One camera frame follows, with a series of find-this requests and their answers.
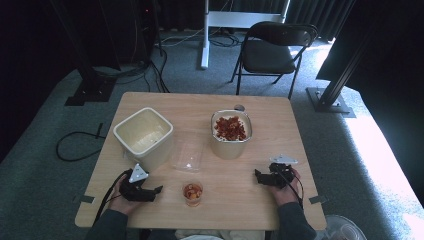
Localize black looped floor cable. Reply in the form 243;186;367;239
55;122;107;163

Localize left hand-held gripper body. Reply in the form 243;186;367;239
118;162;158;203

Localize person's right hand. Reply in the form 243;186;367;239
268;167;303;208

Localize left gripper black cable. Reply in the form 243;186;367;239
93;168;133;225

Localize clear plastic container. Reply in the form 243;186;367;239
170;131;205;174

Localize black beam stand bolted plate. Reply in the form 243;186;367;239
305;31;357;119

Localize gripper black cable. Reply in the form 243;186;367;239
93;168;133;225
275;164;305;210

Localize white floor cable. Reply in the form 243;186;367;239
154;27;206;48

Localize empty cream square container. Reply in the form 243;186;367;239
112;106;175;173

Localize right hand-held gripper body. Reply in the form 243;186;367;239
261;153;299;190

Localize person's left hand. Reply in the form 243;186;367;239
107;179;145;216

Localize orange snacks in cup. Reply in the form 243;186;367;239
184;183;202;201

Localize clear plastic bin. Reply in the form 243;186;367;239
319;214;368;240

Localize white desk frame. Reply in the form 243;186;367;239
199;0;291;70

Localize black computer tower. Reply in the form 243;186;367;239
132;0;158;65

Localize grey tape strip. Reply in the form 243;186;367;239
308;194;330;205
72;194;96;205

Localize cream container with snacks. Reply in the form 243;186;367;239
210;109;253;160

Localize black stand with flat base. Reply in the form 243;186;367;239
49;0;118;107

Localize bundle of black floor cables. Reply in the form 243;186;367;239
93;46;172;94

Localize person's lap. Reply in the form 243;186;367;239
174;228;268;240

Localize black folding chair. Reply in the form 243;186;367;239
229;20;319;101

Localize small clear plastic cup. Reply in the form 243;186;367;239
182;181;204;208

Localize pile of red dried snacks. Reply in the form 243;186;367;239
213;115;248;142

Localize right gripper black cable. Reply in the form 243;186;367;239
275;164;305;210

